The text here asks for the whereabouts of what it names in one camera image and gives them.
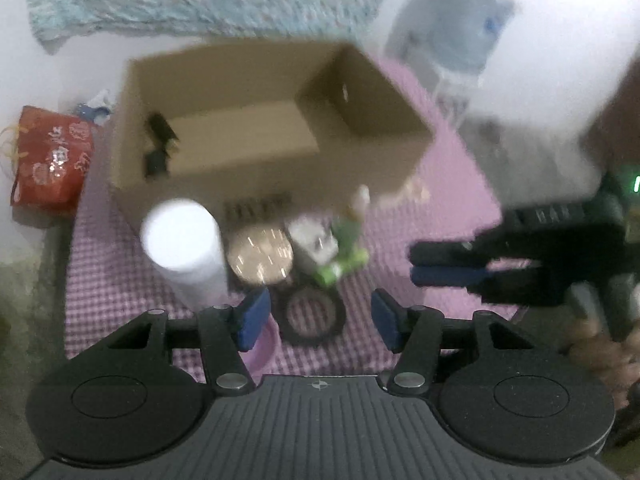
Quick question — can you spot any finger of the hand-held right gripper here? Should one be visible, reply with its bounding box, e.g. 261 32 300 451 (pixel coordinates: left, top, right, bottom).
409 265 568 307
409 237 507 267

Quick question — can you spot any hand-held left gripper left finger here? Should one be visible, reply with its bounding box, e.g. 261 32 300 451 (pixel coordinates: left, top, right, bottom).
67 287 273 396

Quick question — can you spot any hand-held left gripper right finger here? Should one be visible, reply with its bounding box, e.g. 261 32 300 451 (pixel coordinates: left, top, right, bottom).
371 288 567 396

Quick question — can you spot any black tape roll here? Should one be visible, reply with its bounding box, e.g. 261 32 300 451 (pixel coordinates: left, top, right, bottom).
270 282 347 347

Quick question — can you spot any green and white bottle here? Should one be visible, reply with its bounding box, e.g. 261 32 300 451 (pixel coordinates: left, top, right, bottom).
314 185 372 286

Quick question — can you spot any white power adapter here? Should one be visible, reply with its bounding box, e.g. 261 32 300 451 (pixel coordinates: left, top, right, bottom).
285 215 341 274

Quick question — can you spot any brown cardboard box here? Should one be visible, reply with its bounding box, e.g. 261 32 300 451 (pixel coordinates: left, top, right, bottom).
110 40 434 235

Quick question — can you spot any person's right hand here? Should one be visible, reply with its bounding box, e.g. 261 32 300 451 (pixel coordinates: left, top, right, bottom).
559 319 640 411

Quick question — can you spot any pink bowl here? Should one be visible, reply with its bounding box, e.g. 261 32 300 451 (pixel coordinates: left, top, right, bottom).
245 317 281 382

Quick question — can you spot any purple checkered cloth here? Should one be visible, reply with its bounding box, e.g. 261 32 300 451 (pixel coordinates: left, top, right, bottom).
65 57 521 377

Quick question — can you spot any gold ridged disc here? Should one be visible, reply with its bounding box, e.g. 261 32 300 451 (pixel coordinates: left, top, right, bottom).
226 226 295 284

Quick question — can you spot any white cylindrical bottle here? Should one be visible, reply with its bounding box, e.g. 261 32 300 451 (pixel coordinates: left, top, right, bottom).
140 199 231 311

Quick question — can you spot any black object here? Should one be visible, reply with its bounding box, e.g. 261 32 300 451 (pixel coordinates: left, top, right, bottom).
144 149 174 179
147 114 181 149

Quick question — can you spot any blue water jug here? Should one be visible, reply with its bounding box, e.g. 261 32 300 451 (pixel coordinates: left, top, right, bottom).
395 0 517 74

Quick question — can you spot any red printed bag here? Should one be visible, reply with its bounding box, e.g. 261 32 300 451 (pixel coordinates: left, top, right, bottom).
0 105 96 217

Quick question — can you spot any blue and white packet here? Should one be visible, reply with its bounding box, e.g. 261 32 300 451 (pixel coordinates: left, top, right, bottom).
75 89 119 126

